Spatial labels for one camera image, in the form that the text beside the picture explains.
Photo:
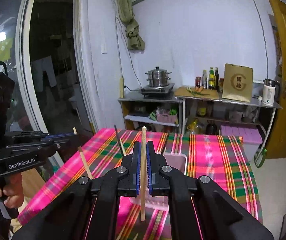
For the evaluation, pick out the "person's left hand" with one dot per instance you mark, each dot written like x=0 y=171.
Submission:
x=14 y=191

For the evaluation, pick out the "green oil bottle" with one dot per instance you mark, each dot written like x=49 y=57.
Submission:
x=211 y=79

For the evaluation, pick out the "metal shelf table left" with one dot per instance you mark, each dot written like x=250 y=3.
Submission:
x=136 y=109

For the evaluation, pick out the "white electric kettle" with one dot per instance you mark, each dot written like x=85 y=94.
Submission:
x=271 y=90

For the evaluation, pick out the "wooden cutting board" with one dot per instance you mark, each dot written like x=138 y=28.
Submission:
x=195 y=92

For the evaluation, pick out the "dark sauce bottle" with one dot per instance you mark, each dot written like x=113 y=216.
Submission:
x=217 y=87

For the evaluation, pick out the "white power strip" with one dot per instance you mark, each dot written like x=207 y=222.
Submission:
x=122 y=84

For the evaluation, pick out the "yellow oil jug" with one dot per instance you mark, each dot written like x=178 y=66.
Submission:
x=196 y=127

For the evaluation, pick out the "stainless steel steamer pot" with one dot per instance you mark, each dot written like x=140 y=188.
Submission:
x=158 y=77

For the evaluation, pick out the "pink woven basket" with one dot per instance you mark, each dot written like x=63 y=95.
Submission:
x=168 y=116

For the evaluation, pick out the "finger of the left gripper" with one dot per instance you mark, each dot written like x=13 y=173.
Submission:
x=59 y=137
x=32 y=144

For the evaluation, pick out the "green hanging cloth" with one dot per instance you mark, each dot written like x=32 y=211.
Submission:
x=127 y=17

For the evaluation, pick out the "clear plastic bottle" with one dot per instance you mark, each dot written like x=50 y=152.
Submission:
x=204 y=79

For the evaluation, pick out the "light wooden chopstick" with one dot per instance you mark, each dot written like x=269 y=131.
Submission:
x=143 y=169
x=122 y=148
x=83 y=158

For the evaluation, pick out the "black induction cooker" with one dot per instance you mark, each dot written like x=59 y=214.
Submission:
x=157 y=91

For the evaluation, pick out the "gold cardboard box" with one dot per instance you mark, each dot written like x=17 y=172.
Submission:
x=238 y=83

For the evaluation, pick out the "pink plastic utensil holder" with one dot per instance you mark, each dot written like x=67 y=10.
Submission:
x=160 y=170

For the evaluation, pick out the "metal shelf table right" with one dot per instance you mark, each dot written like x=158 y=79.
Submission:
x=215 y=113

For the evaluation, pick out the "metal shelf table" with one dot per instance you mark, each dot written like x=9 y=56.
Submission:
x=136 y=109
x=215 y=113

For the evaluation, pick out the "white wall switch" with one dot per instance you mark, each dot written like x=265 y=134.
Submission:
x=103 y=48

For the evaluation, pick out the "red lid jar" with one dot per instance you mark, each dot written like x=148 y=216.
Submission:
x=198 y=82

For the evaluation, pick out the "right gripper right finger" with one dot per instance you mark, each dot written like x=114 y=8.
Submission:
x=199 y=208

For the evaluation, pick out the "black chopstick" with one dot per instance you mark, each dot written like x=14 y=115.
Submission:
x=117 y=135

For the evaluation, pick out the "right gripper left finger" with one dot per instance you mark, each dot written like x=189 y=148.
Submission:
x=87 y=209

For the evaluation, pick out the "purple storage box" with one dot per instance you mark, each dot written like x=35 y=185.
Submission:
x=249 y=135

